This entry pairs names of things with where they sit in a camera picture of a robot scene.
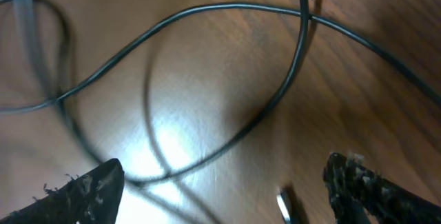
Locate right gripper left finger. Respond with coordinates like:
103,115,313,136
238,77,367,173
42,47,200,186
1,159,125,224

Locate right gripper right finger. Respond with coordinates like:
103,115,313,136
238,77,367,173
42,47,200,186
322,152,440,223

